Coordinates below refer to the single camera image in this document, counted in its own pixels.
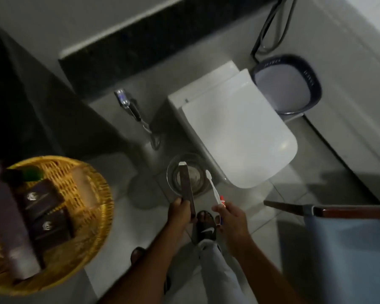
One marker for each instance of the black sandal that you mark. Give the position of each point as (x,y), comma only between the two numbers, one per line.
(205,229)
(137,254)

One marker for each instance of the black stone ledge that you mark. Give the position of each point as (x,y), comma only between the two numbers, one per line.
(152,50)

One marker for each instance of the clear plastic packet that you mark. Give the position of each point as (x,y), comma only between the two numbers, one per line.
(84,188)

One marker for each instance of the person's right hand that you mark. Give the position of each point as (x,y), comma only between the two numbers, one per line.
(236,223)

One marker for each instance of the small brown toiletry box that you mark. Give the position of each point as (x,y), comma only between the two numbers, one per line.
(39,199)
(52,227)

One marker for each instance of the black right sandal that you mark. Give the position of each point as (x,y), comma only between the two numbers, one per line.
(205,229)

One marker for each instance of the white trousers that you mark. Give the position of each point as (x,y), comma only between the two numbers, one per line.
(220,275)

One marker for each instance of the yellow wicker basket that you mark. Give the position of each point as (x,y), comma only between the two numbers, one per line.
(88,218)

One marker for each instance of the grey rolled towel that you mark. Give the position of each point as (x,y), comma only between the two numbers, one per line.
(9,231)

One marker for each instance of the long brown cardboard box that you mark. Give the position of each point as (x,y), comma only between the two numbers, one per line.
(186,186)

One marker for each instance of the person's left fingers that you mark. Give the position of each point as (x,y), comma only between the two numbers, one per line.
(178,204)

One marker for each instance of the black left sandal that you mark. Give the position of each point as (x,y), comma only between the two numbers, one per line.
(137,254)

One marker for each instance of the green capped small bottle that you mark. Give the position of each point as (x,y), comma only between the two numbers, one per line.
(22,174)

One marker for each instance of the person's right thumb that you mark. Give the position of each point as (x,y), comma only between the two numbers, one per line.
(222,208)

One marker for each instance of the person's right forearm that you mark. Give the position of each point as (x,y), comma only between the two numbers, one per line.
(259,272)

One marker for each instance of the person's left forearm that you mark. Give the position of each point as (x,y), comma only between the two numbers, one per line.
(145,269)

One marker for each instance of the person's left hand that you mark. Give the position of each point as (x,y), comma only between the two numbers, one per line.
(176,216)

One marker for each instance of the white toilet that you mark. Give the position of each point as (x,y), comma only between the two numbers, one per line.
(237,129)

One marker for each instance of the black stone countertop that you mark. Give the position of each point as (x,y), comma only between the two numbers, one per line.
(34,107)

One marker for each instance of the clear glass cup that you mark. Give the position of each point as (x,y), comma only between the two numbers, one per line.
(199,177)

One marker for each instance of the brown wooden rail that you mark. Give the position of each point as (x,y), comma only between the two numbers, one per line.
(351,212)

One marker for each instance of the dark blue waste bin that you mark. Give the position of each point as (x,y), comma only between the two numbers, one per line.
(286,87)

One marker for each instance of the light blue hanging cloth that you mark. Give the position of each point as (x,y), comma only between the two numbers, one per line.
(348,259)

